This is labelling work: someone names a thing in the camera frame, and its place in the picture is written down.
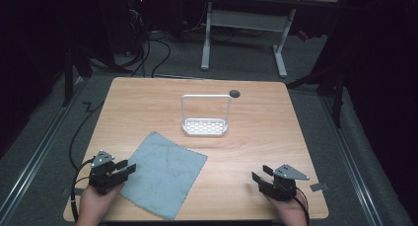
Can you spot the white rack with tray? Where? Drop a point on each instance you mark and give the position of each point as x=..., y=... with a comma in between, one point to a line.
x=205, y=127

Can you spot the small red object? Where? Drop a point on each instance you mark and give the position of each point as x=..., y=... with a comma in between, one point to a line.
x=303, y=35

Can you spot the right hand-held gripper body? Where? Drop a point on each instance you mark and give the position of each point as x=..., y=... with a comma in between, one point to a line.
x=282, y=185

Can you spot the black metal stand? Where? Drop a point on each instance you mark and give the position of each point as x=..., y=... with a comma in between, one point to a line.
x=338, y=88
x=69, y=78

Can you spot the dark round table grommet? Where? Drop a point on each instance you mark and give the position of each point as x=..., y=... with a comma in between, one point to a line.
x=234, y=93

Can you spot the metal floor rail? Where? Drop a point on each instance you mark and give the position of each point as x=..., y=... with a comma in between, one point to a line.
x=36, y=153
x=353, y=163

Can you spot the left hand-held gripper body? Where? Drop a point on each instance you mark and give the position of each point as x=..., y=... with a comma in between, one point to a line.
x=102, y=173

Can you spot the black computer tower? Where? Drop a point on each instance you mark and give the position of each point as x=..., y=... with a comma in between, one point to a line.
x=120, y=25

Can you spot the grey cleaning cloth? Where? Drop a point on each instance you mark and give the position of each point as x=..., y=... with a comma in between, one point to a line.
x=162, y=173

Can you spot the person's right hand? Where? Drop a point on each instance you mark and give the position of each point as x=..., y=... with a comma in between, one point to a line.
x=291, y=211

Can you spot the grey tape strip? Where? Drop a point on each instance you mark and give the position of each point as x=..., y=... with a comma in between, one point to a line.
x=318, y=187

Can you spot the white-legged wooden desk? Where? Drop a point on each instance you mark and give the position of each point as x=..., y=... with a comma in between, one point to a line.
x=249, y=20

